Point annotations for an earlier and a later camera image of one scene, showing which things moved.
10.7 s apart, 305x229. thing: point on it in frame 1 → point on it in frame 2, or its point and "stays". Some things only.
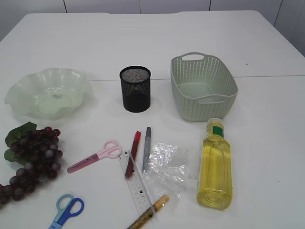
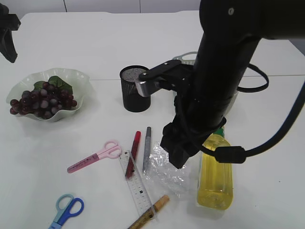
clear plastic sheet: x=167 y=174 stays
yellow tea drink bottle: x=215 y=192 stays
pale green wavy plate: x=47 y=93 stays
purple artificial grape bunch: x=37 y=149 → x=47 y=98
